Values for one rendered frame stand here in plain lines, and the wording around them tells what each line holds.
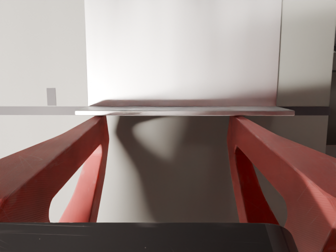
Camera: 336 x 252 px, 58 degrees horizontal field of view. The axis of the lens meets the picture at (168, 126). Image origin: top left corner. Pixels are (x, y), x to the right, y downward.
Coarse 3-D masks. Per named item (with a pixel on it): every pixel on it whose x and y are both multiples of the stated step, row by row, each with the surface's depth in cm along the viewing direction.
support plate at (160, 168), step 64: (0, 0) 13; (64, 0) 13; (320, 0) 13; (0, 64) 14; (64, 64) 14; (320, 64) 14; (0, 128) 14; (64, 128) 14; (128, 128) 14; (192, 128) 14; (320, 128) 14; (64, 192) 14; (128, 192) 14; (192, 192) 14
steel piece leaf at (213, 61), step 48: (96, 0) 13; (144, 0) 13; (192, 0) 13; (240, 0) 13; (96, 48) 13; (144, 48) 13; (192, 48) 13; (240, 48) 13; (96, 96) 14; (144, 96) 14; (192, 96) 14; (240, 96) 14
